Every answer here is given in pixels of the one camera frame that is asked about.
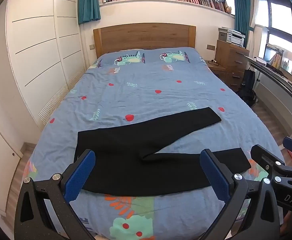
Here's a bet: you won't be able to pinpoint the teal curtain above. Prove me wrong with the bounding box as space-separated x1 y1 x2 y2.
78 0 101 25
232 0 255 49

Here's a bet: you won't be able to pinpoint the white printer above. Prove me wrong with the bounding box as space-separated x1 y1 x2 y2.
218 27 246 47

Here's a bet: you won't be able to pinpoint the black framed window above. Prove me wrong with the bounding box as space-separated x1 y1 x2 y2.
257 0 292 62

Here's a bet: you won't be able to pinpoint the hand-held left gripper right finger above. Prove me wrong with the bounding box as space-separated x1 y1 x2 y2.
199 149 281 240

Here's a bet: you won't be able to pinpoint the wooden headboard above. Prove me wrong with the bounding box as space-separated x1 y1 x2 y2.
93 22 197 59

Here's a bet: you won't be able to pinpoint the white wardrobe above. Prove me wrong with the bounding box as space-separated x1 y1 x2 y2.
0 0 88 215

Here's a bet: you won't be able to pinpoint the blue printed bed sheet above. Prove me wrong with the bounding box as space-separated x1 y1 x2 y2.
23 47 286 240

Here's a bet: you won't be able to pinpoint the black pants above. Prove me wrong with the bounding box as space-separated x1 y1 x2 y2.
73 107 252 197

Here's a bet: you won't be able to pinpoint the black bag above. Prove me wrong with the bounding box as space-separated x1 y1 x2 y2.
238 69 257 105

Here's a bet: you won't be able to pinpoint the wooden dresser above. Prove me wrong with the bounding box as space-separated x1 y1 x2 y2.
214 39 250 93

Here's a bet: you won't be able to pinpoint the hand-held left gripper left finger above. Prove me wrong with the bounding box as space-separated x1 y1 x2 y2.
14 149 96 240

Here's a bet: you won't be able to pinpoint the long desk with clutter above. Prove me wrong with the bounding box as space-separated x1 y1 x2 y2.
248 60 292 99

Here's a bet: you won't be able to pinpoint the wooden nightstand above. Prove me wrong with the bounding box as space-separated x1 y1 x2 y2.
206 60 230 80

